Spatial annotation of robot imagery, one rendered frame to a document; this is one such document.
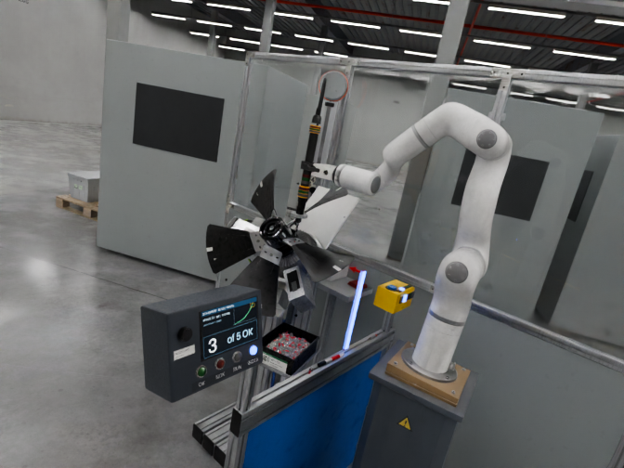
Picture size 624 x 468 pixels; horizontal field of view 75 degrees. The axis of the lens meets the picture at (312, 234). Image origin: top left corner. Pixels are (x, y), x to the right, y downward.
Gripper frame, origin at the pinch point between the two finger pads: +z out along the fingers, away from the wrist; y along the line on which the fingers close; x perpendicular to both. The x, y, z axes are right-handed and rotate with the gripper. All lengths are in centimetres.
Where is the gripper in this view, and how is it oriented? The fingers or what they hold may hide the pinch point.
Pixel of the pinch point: (308, 165)
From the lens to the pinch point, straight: 163.9
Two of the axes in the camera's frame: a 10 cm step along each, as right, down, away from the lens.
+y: 6.3, -0.9, 7.7
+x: 1.9, -9.5, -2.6
